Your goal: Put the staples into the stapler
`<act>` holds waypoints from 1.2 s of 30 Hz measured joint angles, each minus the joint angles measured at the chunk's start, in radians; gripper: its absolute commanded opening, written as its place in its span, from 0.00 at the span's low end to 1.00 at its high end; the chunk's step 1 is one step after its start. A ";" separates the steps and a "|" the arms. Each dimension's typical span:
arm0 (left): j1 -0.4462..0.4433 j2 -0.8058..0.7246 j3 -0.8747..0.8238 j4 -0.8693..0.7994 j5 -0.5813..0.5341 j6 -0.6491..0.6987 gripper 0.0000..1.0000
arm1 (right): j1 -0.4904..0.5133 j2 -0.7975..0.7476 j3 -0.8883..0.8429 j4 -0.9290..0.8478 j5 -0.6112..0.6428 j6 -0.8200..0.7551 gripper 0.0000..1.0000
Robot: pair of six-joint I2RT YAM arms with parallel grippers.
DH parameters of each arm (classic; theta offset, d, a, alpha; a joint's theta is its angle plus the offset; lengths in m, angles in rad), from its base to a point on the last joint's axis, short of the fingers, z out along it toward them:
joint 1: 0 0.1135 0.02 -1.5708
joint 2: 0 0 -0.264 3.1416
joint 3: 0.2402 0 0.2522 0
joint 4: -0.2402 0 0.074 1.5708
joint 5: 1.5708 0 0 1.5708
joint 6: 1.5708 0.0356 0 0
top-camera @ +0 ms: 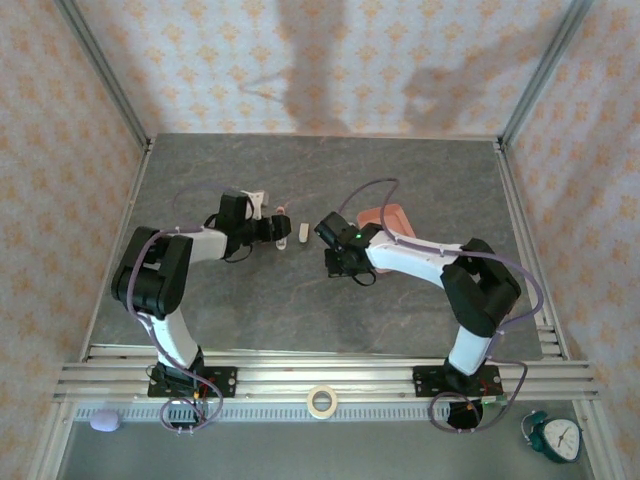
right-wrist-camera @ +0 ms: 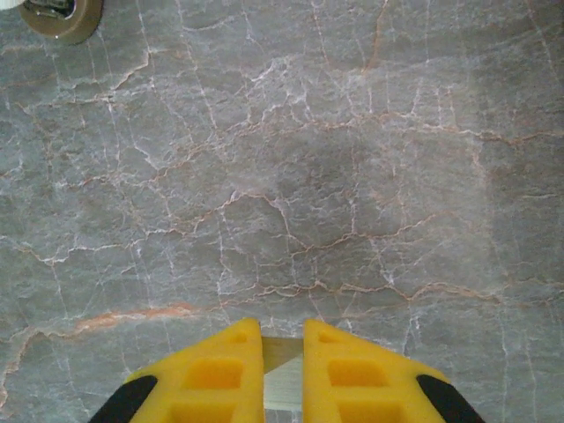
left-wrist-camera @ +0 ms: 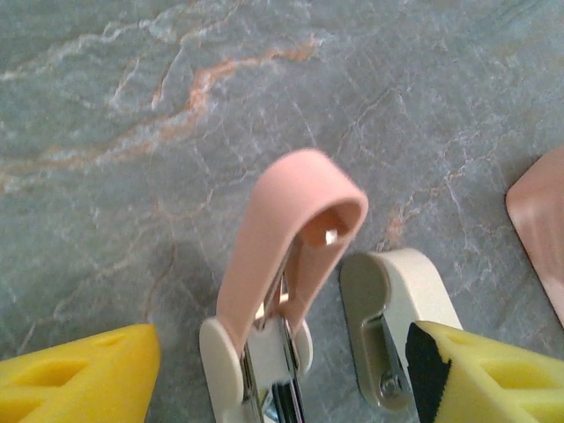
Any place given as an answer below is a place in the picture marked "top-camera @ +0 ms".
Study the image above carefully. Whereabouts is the pink plastic tray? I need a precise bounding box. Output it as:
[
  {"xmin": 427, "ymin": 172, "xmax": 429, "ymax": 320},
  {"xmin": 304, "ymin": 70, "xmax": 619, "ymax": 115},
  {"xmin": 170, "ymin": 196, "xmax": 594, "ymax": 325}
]
[{"xmin": 356, "ymin": 203, "xmax": 416, "ymax": 275}]

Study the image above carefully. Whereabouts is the masking tape roll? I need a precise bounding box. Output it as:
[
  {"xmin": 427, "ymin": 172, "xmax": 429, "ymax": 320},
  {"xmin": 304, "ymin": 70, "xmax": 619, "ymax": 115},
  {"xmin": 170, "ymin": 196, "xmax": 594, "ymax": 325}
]
[{"xmin": 306, "ymin": 384, "xmax": 340, "ymax": 417}]

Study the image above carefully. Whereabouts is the small purple object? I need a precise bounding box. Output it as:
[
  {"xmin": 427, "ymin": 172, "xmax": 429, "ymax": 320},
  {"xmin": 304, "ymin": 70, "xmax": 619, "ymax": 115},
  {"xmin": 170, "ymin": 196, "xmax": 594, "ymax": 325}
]
[{"xmin": 89, "ymin": 408, "xmax": 121, "ymax": 433}]

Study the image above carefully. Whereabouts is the green alarm clock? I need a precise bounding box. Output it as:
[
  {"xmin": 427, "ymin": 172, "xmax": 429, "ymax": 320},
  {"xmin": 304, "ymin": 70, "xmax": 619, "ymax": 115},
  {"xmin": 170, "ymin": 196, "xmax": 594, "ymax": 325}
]
[{"xmin": 520, "ymin": 410, "xmax": 585, "ymax": 465}]

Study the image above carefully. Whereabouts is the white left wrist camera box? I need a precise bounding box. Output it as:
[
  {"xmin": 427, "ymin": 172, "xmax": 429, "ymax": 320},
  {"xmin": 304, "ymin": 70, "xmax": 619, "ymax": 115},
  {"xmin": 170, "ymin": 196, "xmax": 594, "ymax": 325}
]
[{"xmin": 241, "ymin": 189, "xmax": 269, "ymax": 221}]

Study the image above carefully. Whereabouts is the aluminium side rail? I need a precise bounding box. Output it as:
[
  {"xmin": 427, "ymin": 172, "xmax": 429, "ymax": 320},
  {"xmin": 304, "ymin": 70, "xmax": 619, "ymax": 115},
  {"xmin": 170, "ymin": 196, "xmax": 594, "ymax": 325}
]
[
  {"xmin": 79, "ymin": 139, "xmax": 154, "ymax": 362},
  {"xmin": 492, "ymin": 139, "xmax": 571, "ymax": 362}
]

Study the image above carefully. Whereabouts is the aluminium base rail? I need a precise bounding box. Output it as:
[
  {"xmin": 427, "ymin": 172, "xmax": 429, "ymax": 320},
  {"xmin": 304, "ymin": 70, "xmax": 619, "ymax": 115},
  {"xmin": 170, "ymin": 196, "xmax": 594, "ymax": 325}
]
[{"xmin": 52, "ymin": 348, "xmax": 601, "ymax": 404}]

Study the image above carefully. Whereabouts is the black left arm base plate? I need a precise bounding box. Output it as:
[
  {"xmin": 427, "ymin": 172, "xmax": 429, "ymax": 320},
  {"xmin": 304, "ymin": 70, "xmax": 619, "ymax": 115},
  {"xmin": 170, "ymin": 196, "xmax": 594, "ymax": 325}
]
[{"xmin": 147, "ymin": 366, "xmax": 238, "ymax": 399}]

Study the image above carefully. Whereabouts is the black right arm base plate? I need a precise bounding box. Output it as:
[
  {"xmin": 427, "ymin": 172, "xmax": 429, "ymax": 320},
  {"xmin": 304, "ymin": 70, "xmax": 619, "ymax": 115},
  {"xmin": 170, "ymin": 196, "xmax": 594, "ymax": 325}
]
[{"xmin": 411, "ymin": 364, "xmax": 503, "ymax": 399}]

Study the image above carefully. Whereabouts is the slotted grey cable duct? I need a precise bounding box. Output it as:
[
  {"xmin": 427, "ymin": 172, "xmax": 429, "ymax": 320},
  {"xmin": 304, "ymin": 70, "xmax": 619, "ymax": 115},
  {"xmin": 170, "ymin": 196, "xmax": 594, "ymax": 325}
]
[{"xmin": 74, "ymin": 404, "xmax": 576, "ymax": 424}]

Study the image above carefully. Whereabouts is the aluminium frame post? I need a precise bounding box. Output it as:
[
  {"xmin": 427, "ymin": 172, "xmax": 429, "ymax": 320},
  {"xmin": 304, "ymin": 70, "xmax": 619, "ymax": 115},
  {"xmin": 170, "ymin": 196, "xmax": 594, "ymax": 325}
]
[
  {"xmin": 53, "ymin": 0, "xmax": 154, "ymax": 151},
  {"xmin": 498, "ymin": 0, "xmax": 596, "ymax": 149}
]

